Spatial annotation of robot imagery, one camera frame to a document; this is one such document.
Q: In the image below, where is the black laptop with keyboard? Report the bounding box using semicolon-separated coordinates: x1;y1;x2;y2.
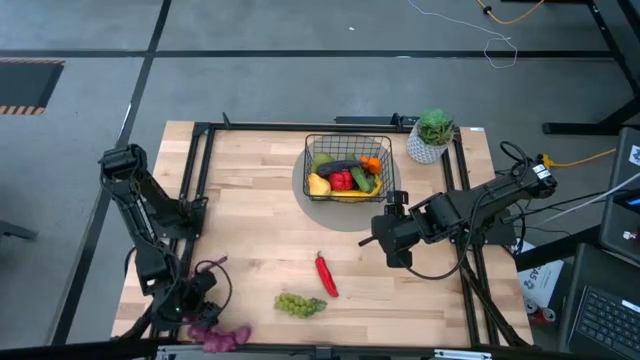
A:
559;243;640;360

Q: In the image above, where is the white cardboard box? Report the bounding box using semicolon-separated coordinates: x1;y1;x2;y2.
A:
514;239;566;314

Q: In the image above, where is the black furniture foot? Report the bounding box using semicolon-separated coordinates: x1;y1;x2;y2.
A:
0;219;39;241

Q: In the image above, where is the yellow floor cable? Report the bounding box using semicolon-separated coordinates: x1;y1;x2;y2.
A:
474;0;546;26

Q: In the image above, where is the green cucumber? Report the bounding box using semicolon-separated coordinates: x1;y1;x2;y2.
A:
348;154;374;194

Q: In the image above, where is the white floor cable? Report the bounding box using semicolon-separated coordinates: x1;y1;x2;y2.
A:
407;0;519;70

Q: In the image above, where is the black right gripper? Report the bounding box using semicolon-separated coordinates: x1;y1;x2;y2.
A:
358;190;426;269

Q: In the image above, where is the purple garlic braid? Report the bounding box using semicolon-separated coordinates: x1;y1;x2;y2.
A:
187;255;253;354

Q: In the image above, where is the black table frame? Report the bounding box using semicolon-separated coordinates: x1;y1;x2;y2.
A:
149;112;534;350

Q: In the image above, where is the green grape bunch with leaves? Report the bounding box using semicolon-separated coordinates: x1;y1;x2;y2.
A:
273;292;329;319

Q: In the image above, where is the black desk frame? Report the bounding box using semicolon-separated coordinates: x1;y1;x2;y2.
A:
499;0;640;137

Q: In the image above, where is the red chili pepper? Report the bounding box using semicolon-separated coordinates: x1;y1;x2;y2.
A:
314;251;340;299

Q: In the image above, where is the black monitor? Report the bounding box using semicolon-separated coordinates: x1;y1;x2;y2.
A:
598;127;640;264

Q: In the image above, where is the small orange fruit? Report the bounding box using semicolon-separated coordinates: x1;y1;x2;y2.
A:
359;155;384;175

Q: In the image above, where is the yellow cable with plug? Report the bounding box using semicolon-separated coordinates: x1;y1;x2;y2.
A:
542;147;619;170

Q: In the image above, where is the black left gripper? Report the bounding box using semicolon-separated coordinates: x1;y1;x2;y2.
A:
149;272;224;331

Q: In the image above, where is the succulent in white patterned pot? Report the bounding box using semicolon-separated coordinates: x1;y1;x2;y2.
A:
405;108;456;165

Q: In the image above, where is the red bell pepper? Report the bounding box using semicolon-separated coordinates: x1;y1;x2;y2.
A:
328;169;355;192

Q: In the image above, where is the black wire basket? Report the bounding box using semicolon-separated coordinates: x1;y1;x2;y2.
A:
302;133;396;204

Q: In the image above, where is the yellow banana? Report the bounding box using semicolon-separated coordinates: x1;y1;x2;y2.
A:
329;174;384;199

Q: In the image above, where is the green pear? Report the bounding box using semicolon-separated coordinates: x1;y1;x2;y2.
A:
312;152;336;174

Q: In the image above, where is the dark purple eggplant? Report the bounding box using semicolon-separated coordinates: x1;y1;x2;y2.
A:
316;159;366;177

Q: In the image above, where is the hazard-striped floor hatch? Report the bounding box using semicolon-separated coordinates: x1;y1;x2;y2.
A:
0;58;66;116

